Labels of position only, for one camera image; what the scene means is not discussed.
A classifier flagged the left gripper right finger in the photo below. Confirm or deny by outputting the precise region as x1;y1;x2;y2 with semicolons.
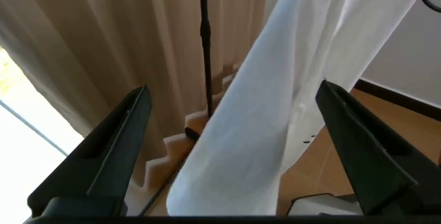
315;79;441;217

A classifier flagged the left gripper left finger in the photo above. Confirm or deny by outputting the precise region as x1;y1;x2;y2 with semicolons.
27;85;153;218

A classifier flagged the white printed t-shirt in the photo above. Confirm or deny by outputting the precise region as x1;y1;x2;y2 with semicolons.
166;0;433;217

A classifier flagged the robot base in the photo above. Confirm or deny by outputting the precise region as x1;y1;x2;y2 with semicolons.
286;192;365;217

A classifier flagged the black clothes rack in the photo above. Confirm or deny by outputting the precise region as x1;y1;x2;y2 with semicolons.
137;0;214;217

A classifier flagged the beige curtain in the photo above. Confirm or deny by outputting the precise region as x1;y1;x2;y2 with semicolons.
0;0;274;187

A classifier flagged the black cable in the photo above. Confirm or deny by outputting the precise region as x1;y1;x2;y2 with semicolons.
419;0;441;14

